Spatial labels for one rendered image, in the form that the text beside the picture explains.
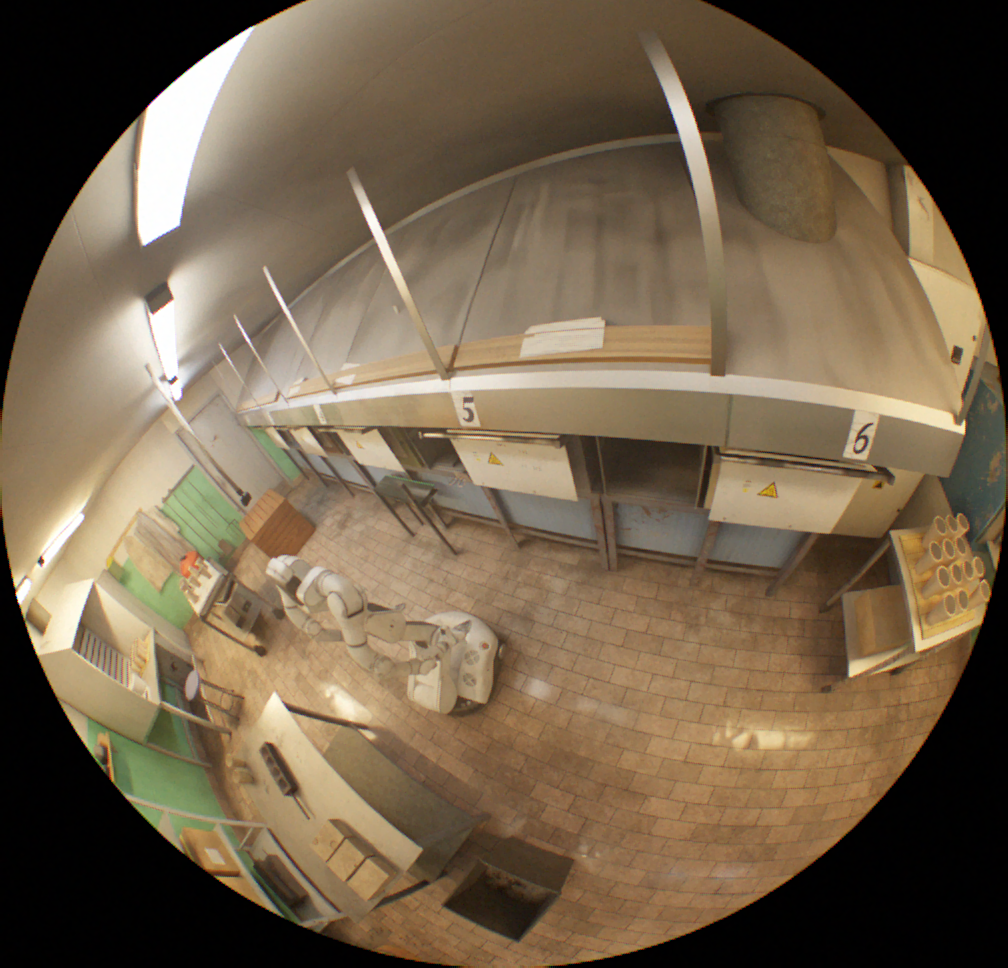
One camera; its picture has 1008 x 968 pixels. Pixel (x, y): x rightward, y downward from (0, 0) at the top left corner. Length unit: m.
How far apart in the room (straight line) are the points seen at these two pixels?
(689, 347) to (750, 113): 0.89
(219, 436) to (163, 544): 1.91
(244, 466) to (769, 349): 5.81
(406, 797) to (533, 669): 1.20
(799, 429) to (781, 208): 0.72
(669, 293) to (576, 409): 0.44
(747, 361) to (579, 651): 1.84
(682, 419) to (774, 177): 0.90
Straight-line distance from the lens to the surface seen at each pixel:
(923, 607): 1.85
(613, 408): 0.87
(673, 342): 0.83
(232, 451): 5.58
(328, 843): 1.76
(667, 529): 1.85
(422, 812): 2.22
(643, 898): 2.44
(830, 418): 0.93
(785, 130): 1.30
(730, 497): 1.32
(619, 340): 0.85
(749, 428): 0.87
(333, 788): 1.75
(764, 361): 0.87
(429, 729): 2.40
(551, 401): 0.92
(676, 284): 1.00
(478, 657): 1.91
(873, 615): 2.23
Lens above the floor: 2.07
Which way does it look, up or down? 39 degrees down
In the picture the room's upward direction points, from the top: 23 degrees counter-clockwise
